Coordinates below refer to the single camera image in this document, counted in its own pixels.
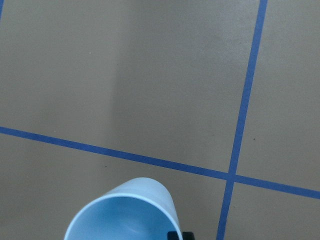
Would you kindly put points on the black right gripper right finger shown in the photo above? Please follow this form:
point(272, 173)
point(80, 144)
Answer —
point(187, 235)

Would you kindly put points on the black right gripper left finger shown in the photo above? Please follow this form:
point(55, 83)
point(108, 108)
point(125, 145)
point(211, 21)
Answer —
point(172, 235)

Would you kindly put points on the light blue cup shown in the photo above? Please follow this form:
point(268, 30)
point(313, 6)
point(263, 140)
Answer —
point(139, 209)

